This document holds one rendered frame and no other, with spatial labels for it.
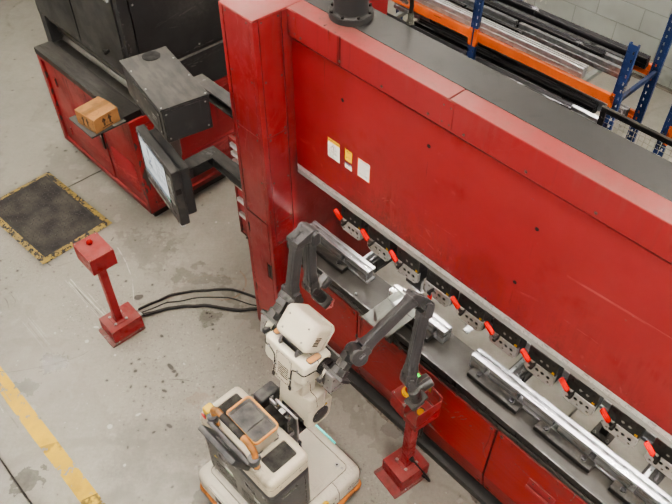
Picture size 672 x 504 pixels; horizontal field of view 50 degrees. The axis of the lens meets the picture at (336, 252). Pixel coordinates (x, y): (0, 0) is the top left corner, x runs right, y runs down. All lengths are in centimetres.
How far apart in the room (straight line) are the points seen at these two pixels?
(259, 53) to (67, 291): 267
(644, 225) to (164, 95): 215
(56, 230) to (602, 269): 422
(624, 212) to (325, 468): 221
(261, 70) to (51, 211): 302
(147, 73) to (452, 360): 205
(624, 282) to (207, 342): 295
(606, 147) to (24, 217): 453
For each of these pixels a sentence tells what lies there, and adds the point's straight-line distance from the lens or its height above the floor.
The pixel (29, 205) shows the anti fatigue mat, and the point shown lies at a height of 1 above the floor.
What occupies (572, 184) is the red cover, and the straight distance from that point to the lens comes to 259.
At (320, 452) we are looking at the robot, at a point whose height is 28.
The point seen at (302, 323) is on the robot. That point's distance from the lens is 315.
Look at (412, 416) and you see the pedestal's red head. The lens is 368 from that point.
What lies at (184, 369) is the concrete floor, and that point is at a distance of 476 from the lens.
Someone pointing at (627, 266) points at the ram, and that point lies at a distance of 266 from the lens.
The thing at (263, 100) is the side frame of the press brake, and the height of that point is 189.
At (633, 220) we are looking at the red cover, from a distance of 252.
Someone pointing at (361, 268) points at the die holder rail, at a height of 96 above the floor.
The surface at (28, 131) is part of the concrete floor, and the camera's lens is 695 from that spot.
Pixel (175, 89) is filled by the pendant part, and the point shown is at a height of 195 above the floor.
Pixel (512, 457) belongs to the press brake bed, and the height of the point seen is 66.
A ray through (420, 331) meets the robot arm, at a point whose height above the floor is 126.
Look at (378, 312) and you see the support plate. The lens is 367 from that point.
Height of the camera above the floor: 386
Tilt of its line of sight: 47 degrees down
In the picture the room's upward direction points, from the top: straight up
